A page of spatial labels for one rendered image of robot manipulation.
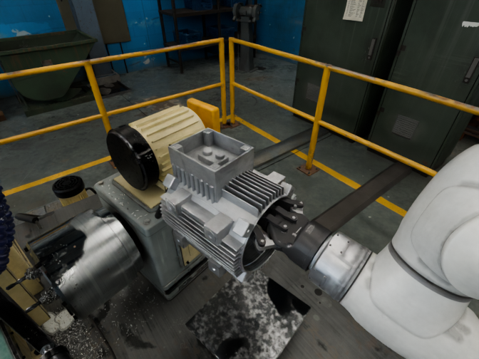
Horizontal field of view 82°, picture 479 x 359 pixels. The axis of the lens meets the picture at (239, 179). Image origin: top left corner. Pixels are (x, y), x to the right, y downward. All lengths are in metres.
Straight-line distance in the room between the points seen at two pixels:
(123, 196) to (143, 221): 0.13
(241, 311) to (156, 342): 0.28
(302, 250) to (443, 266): 0.18
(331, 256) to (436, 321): 0.13
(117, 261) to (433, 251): 0.69
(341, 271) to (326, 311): 0.63
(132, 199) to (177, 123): 0.26
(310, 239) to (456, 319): 0.18
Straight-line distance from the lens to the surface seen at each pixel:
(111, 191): 0.91
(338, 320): 1.04
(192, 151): 0.55
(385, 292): 0.41
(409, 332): 0.43
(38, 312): 1.12
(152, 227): 0.77
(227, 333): 0.85
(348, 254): 0.42
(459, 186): 0.36
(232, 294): 0.90
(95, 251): 0.80
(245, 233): 0.43
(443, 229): 0.34
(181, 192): 0.51
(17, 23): 5.73
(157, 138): 0.76
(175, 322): 1.01
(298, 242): 0.43
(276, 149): 3.17
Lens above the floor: 1.70
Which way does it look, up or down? 38 degrees down
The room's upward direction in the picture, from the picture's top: straight up
